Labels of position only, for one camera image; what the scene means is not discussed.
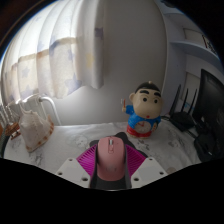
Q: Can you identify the large white conch shell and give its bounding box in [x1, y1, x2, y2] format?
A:
[18, 109, 55, 154]

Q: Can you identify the cartoon boy figurine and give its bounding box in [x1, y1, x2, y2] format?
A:
[120, 80, 165, 139]

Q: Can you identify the white printed tablecloth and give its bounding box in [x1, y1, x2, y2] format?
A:
[3, 120, 203, 188]

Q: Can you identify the pink computer mouse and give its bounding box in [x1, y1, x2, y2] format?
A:
[96, 135, 128, 182]

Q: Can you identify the white wall shelf unit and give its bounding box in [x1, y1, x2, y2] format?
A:
[168, 6, 224, 69]

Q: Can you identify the wooden model sailing ship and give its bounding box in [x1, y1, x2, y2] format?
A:
[0, 104, 21, 140]

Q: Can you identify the white star-print curtain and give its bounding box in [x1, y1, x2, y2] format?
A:
[0, 0, 105, 105]

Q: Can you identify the black monitor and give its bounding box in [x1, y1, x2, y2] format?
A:
[192, 68, 224, 162]

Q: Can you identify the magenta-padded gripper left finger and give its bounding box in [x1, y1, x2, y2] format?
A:
[55, 144, 99, 189]

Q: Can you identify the black router with antennas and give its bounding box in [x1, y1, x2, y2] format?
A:
[169, 83, 198, 133]

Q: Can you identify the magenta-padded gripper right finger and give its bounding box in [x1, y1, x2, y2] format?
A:
[124, 144, 169, 189]

